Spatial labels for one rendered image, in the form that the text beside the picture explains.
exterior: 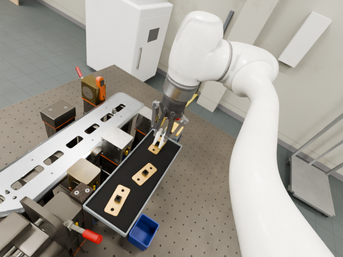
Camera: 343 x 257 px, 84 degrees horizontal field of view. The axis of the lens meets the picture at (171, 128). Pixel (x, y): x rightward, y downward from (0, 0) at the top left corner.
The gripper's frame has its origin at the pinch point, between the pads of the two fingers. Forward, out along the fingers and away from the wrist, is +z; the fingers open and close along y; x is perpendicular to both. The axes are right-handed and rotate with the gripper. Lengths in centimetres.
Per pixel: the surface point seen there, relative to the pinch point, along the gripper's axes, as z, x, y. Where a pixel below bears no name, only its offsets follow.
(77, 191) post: 9.9, 27.0, 11.5
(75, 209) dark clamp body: 12.0, 30.9, 8.7
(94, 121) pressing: 20.0, -5.2, 34.7
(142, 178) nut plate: 3.7, 15.0, -3.0
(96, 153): 9.9, 13.3, 16.7
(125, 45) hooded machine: 53, -146, 116
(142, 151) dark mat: 4.0, 6.0, 2.9
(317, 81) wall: 20, -226, -100
